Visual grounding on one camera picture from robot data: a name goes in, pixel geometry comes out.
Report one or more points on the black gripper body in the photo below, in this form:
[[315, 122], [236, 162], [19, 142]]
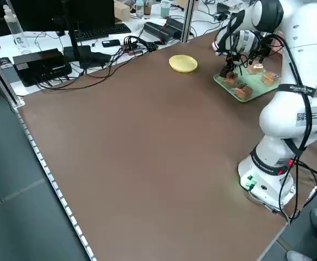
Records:
[[264, 47], [235, 58]]

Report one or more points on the bread pack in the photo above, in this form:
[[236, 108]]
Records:
[[269, 78], [230, 79], [243, 91], [254, 68]]

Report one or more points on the green rectangular tray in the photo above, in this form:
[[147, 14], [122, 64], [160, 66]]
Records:
[[258, 87]]

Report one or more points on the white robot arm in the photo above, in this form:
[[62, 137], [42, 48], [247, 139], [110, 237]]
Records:
[[283, 119]]

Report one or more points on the white round plate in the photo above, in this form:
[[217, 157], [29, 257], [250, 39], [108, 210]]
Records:
[[214, 46]]

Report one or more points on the yellow round plate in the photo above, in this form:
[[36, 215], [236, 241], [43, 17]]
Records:
[[183, 63]]

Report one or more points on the black power adapter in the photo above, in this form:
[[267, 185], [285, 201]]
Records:
[[222, 15]]

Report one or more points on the white bowl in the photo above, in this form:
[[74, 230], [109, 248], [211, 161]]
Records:
[[233, 3]]

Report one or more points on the black power supply brick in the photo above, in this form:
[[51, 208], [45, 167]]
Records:
[[176, 24], [155, 28]]

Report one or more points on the pale green mug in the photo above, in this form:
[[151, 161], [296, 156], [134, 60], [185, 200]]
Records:
[[166, 9]]

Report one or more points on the white desk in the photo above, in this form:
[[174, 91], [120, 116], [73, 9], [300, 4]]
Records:
[[136, 28]]

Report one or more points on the brown drink cup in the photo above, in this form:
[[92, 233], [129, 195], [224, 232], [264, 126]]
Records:
[[147, 9]]

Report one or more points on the small clear bottle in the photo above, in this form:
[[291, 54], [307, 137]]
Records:
[[139, 9]]

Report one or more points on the black phone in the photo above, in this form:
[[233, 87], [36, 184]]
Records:
[[110, 43]]

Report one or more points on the brown cardboard box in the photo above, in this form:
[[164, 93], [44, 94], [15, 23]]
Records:
[[121, 11]]

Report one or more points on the black keyboard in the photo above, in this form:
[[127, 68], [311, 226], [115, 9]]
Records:
[[104, 32]]

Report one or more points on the black monitor stand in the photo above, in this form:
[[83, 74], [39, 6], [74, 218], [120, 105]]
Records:
[[76, 54]]

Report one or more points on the black box device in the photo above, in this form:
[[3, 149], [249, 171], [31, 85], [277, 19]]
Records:
[[36, 58]]

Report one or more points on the black computer monitor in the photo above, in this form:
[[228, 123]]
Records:
[[38, 13]]

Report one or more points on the clear plastic bottle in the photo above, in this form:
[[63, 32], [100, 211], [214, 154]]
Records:
[[16, 32]]

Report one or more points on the small black device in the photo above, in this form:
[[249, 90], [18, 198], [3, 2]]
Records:
[[5, 62]]

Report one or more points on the aluminium camera post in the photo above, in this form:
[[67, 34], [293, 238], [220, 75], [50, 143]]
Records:
[[186, 24]]

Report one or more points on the aluminium table edge rail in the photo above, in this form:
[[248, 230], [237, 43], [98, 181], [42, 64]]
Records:
[[56, 187]]

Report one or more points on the aluminium frame post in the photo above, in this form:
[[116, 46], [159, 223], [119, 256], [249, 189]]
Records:
[[3, 79]]

